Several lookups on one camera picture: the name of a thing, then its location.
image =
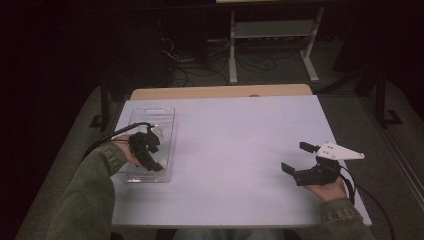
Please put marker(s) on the grey metal table frame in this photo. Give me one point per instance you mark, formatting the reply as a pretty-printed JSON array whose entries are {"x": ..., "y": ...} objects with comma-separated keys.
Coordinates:
[{"x": 273, "y": 30}]

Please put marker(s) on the black metal stand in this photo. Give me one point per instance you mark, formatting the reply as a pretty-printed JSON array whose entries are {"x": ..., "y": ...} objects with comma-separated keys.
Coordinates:
[
  {"x": 381, "y": 96},
  {"x": 104, "y": 103}
]

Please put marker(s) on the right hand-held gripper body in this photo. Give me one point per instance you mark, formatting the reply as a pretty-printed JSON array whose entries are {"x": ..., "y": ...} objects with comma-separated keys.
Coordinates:
[{"x": 328, "y": 163}]

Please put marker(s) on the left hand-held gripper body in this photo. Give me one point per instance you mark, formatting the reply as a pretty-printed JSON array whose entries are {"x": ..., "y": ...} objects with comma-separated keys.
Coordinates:
[{"x": 141, "y": 146}]

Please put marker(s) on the person's right hand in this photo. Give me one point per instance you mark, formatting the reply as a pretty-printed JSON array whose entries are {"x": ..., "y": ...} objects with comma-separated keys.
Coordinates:
[{"x": 328, "y": 191}]

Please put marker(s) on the person's left hand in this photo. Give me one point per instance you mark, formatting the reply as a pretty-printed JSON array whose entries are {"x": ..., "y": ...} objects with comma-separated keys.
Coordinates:
[{"x": 124, "y": 150}]

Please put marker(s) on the clear plastic container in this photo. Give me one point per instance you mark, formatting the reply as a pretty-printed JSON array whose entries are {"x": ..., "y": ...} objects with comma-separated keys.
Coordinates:
[{"x": 166, "y": 116}]

